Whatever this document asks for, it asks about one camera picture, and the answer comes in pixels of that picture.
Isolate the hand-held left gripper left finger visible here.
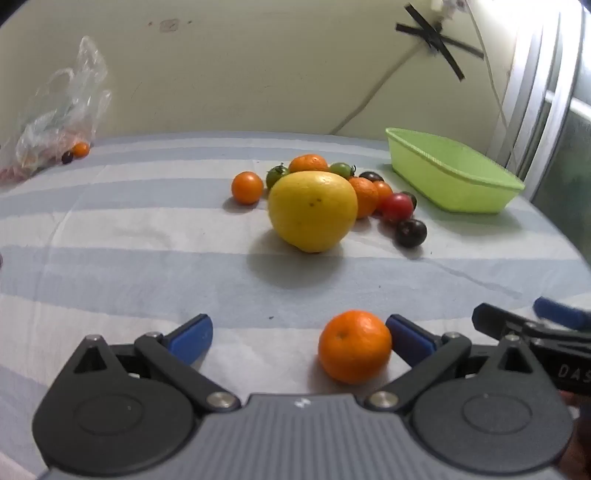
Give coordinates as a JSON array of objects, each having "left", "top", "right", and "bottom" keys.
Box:
[{"left": 60, "top": 314, "right": 241, "bottom": 413}]

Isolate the mandarin orange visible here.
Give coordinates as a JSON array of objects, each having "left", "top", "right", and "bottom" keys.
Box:
[
  {"left": 288, "top": 154, "right": 329, "bottom": 174},
  {"left": 348, "top": 176, "right": 380, "bottom": 219},
  {"left": 318, "top": 310, "right": 393, "bottom": 385}
]

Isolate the frosted window glass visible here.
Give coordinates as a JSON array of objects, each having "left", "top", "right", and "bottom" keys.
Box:
[{"left": 531, "top": 97, "right": 591, "bottom": 268}]

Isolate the red cherry tomato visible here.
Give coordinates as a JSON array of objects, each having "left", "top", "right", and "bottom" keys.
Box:
[{"left": 381, "top": 193, "right": 415, "bottom": 224}]

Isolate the black tape cross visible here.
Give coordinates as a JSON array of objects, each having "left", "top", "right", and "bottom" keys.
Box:
[{"left": 396, "top": 4, "right": 485, "bottom": 81}]

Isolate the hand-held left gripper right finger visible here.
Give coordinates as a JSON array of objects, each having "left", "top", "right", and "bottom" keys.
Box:
[{"left": 365, "top": 314, "right": 555, "bottom": 411}]

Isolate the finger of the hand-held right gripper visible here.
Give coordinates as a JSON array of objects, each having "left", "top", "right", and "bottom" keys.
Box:
[
  {"left": 534, "top": 298, "right": 591, "bottom": 330},
  {"left": 472, "top": 303, "right": 552, "bottom": 341}
]

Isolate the grey cable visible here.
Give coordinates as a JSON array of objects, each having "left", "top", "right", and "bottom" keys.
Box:
[{"left": 330, "top": 44, "right": 432, "bottom": 136}]

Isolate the striped bed sheet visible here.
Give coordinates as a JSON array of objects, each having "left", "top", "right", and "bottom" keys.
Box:
[{"left": 0, "top": 130, "right": 591, "bottom": 480}]

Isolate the large yellow grapefruit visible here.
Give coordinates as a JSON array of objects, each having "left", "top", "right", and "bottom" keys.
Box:
[{"left": 268, "top": 171, "right": 359, "bottom": 254}]

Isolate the clear plastic bag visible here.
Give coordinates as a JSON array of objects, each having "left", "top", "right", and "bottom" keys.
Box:
[{"left": 0, "top": 36, "right": 112, "bottom": 185}]

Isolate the grey window frame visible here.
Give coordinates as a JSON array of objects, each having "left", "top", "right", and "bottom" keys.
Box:
[{"left": 487, "top": 0, "right": 591, "bottom": 213}]

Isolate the light green plastic basket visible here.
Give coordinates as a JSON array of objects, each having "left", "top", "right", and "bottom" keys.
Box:
[{"left": 385, "top": 128, "right": 526, "bottom": 214}]

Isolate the white cable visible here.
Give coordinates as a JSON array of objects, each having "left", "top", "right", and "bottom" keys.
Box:
[{"left": 464, "top": 0, "right": 520, "bottom": 171}]

